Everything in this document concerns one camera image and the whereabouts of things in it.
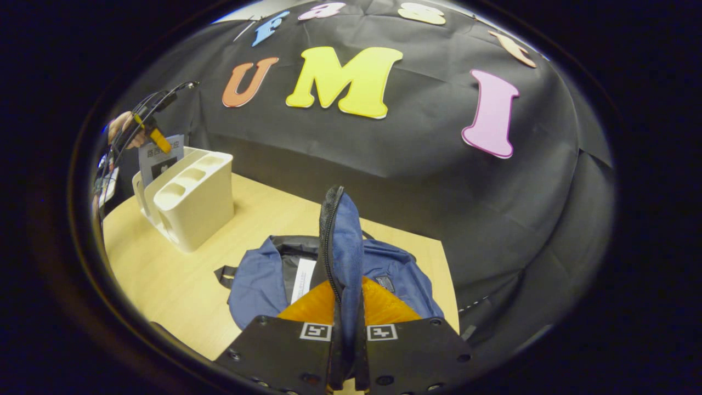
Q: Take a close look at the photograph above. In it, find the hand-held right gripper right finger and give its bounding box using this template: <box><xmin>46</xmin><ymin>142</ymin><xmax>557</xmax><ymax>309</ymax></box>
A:
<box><xmin>361</xmin><ymin>276</ymin><xmax>473</xmax><ymax>395</ymax></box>

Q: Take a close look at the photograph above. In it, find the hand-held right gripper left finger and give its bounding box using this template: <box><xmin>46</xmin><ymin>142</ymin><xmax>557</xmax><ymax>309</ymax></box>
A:
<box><xmin>214</xmin><ymin>280</ymin><xmax>336</xmax><ymax>395</ymax></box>

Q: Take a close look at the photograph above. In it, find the grey-blue book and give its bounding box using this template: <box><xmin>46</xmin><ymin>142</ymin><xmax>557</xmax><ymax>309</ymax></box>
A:
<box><xmin>138</xmin><ymin>134</ymin><xmax>185</xmax><ymax>188</ymax></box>

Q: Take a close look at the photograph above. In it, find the blue schoolbag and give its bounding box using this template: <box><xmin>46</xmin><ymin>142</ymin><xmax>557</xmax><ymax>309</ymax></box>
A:
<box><xmin>214</xmin><ymin>185</ymin><xmax>445</xmax><ymax>385</ymax></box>

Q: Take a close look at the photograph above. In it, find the cream plastic bookshelf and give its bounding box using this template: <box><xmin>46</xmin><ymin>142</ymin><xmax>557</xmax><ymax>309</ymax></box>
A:
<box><xmin>132</xmin><ymin>146</ymin><xmax>235</xmax><ymax>253</ymax></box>

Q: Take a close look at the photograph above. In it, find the white side table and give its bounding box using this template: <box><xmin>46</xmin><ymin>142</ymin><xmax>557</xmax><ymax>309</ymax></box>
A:
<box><xmin>98</xmin><ymin>154</ymin><xmax>120</xmax><ymax>208</ymax></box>

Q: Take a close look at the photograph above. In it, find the black backdrop cloth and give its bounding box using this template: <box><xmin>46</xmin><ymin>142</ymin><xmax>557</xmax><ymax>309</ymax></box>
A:
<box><xmin>107</xmin><ymin>0</ymin><xmax>616</xmax><ymax>357</ymax></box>

